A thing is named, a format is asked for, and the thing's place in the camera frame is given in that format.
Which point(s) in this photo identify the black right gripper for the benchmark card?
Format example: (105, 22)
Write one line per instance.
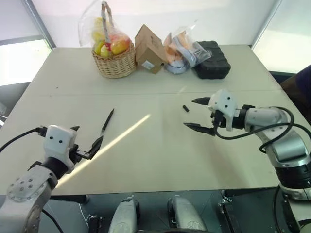
(219, 119)

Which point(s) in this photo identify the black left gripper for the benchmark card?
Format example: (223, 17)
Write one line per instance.
(75, 154)

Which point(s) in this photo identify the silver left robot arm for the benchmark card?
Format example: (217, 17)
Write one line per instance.
(26, 189)

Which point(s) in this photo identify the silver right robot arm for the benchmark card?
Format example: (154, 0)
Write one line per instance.
(264, 115)

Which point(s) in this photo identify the small black cap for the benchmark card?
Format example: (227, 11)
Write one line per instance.
(185, 108)

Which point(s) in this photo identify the black uncapped pen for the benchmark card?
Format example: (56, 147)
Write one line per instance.
(107, 121)

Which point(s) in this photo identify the black plastic tool case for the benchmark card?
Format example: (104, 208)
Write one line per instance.
(212, 60)

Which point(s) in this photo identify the clear bag of items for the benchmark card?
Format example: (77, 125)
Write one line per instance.
(179, 52)

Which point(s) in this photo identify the brown cardboard box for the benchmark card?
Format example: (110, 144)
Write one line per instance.
(149, 51)

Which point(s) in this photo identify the silver rounded robot leg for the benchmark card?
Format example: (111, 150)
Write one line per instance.
(185, 214)
(124, 216)

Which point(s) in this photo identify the yellow green fruit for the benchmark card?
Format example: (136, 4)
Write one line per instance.
(102, 49)

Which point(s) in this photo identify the red yellow apple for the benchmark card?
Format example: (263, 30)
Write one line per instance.
(120, 46)

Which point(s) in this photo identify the person in dark clothes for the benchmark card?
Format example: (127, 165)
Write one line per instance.
(300, 87)

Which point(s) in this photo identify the clear plastic bag over fruit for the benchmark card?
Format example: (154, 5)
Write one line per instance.
(86, 26)

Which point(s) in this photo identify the black box under table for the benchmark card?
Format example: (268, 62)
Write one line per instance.
(255, 213)

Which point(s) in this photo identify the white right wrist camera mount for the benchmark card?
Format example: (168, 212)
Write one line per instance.
(224, 100)

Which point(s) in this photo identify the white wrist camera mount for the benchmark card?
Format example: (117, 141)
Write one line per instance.
(224, 100)
(58, 140)

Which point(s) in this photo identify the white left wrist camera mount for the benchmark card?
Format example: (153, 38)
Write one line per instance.
(58, 140)

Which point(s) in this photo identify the dark window frame post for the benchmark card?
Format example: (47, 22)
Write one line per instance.
(41, 24)

